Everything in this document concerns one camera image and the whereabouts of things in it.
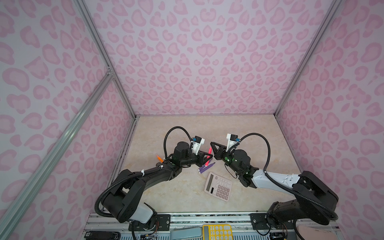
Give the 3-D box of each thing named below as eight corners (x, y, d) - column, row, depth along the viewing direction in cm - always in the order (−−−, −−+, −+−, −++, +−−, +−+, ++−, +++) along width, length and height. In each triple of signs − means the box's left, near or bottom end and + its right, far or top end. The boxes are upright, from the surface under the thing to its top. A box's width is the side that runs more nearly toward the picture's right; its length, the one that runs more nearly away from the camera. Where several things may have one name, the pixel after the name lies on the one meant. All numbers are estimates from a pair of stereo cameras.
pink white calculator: (202, 191, 85) (202, 189, 82) (209, 174, 91) (209, 171, 88) (227, 202, 81) (228, 200, 78) (232, 183, 87) (234, 181, 85)
